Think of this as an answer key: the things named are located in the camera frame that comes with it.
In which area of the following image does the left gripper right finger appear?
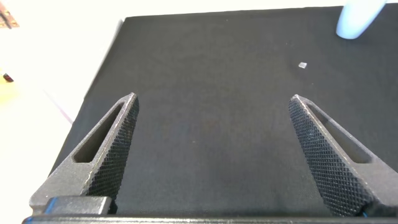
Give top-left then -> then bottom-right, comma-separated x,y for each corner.
288,94 -> 398,218

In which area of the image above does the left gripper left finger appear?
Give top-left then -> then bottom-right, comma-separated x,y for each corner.
29,92 -> 140,215

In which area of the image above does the light blue plastic cup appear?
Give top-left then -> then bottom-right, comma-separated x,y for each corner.
335,0 -> 388,40

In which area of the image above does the black tablecloth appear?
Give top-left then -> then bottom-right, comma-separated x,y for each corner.
49,1 -> 398,217

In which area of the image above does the metal door hinge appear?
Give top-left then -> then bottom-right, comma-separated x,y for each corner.
0,2 -> 19,29

